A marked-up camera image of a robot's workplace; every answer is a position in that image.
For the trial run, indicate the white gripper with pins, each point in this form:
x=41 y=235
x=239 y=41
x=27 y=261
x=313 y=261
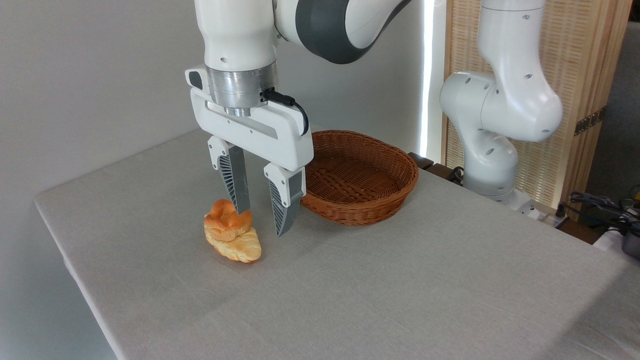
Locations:
x=260 y=132

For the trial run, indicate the orange bread roll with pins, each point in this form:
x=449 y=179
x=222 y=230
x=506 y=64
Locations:
x=225 y=220

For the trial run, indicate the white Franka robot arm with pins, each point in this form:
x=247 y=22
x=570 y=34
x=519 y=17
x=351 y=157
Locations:
x=240 y=30

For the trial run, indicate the pale yellow bread loaf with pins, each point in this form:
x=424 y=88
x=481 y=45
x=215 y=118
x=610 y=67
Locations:
x=245 y=247

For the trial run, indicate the brown wicker basket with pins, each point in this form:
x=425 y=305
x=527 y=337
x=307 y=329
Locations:
x=360 y=180

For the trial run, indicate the dark brown wooden block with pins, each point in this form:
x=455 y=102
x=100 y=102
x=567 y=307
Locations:
x=421 y=160

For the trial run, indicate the white power strip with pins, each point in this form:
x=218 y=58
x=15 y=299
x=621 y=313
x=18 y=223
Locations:
x=545 y=215

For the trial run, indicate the dark metal screen hinge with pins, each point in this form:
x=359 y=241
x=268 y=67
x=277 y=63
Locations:
x=590 y=121

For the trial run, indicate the wooden folding screen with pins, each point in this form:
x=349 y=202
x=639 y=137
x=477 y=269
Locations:
x=575 y=60

